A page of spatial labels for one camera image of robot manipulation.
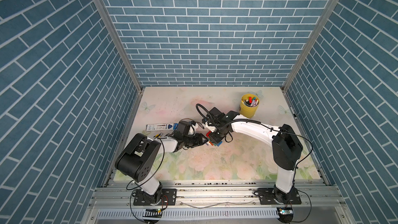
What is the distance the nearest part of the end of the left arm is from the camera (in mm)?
733

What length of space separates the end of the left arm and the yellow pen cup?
304mm

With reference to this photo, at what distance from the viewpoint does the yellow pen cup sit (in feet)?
3.14
